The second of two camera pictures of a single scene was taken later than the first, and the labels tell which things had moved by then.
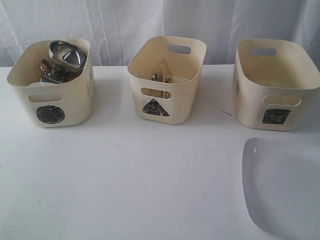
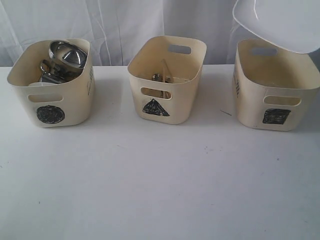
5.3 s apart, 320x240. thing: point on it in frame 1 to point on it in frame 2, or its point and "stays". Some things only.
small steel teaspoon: [157, 77] stays
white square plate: [281, 187] to [293, 25]
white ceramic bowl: [41, 84] stays
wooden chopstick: [163, 71] stays
